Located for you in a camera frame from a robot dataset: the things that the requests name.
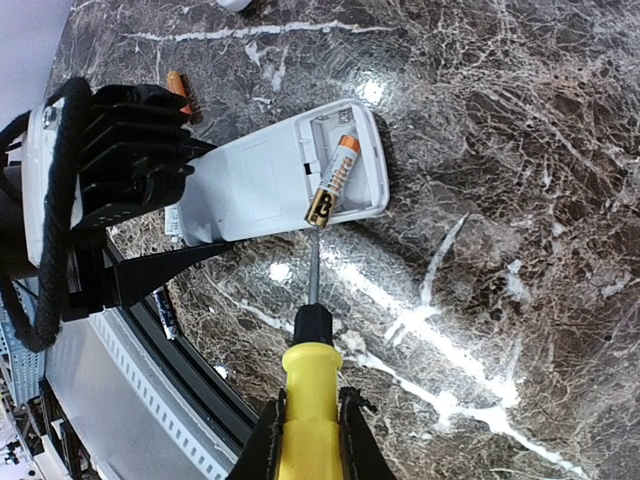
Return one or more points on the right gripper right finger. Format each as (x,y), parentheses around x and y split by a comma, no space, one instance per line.
(361,456)

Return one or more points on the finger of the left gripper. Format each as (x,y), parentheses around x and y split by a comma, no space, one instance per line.
(128,282)

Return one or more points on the black front table rail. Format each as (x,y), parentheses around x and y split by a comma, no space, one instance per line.
(221,408)

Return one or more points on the orange AAA battery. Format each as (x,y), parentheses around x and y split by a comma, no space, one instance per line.
(178,85)

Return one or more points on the white battery compartment cover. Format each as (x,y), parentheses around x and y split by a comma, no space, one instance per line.
(172,225)

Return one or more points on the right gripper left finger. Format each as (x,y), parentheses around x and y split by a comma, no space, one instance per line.
(260,458)

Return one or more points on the yellow handled screwdriver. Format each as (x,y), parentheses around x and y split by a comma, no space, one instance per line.
(310,447)

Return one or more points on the black gold AAA battery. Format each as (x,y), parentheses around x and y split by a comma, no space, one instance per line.
(333,181)

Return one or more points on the white remote control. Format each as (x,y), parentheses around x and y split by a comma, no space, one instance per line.
(264,183)

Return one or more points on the white slotted cable duct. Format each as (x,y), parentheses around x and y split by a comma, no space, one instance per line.
(196,441)

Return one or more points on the blue perforated basket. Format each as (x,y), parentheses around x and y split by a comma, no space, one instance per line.
(25,369)

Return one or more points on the white remote with display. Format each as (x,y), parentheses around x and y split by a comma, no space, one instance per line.
(234,6)

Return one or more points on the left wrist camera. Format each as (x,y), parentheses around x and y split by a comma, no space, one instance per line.
(117,153)

